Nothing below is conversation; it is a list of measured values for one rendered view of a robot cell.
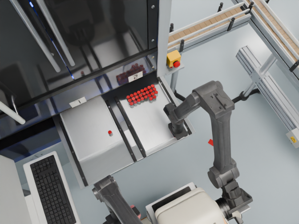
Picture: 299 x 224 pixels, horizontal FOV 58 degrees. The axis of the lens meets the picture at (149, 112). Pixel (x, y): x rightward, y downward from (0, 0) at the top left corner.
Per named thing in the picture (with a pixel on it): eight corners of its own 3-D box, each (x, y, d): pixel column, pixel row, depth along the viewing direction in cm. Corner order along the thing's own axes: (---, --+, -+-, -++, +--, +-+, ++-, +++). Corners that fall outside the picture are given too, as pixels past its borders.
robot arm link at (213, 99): (212, 109, 80) (240, 94, 82) (187, 88, 90) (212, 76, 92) (219, 193, 108) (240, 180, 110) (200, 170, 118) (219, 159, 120)
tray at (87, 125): (58, 109, 159) (56, 107, 155) (99, 91, 163) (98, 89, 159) (79, 161, 148) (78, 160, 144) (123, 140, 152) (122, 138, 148)
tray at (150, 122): (119, 102, 160) (119, 99, 157) (159, 84, 164) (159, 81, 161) (145, 152, 149) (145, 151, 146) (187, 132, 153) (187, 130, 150)
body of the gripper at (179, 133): (178, 120, 146) (178, 113, 139) (188, 135, 141) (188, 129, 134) (167, 125, 144) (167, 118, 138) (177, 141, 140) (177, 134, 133)
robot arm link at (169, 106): (171, 119, 124) (187, 111, 126) (159, 101, 130) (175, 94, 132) (171, 131, 135) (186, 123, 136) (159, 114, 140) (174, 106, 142)
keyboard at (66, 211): (30, 165, 155) (28, 164, 152) (54, 154, 157) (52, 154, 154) (51, 234, 142) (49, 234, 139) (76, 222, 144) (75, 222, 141)
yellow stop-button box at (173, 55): (163, 58, 161) (164, 51, 155) (174, 54, 163) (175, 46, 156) (169, 68, 159) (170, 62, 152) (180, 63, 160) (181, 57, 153)
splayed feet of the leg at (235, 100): (215, 108, 253) (218, 102, 240) (260, 86, 260) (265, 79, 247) (220, 115, 250) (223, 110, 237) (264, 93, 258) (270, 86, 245)
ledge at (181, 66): (155, 58, 173) (155, 57, 171) (173, 50, 175) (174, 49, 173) (166, 76, 168) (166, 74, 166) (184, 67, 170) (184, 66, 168)
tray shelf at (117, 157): (51, 114, 160) (50, 113, 158) (157, 67, 170) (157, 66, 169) (81, 190, 144) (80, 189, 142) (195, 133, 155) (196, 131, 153)
